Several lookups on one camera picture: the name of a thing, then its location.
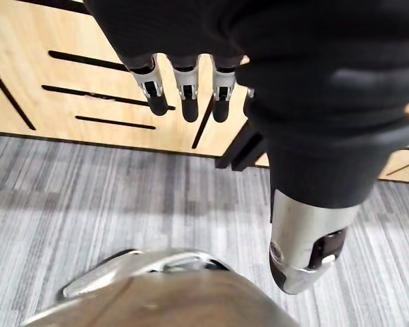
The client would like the light wooden slotted cabinet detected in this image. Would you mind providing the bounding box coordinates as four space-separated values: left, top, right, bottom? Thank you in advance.
0 0 409 185

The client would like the silver robot leg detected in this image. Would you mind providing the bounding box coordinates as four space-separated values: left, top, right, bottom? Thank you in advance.
20 247 299 327

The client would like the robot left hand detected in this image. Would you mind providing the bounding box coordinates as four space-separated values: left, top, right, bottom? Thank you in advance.
83 0 409 295

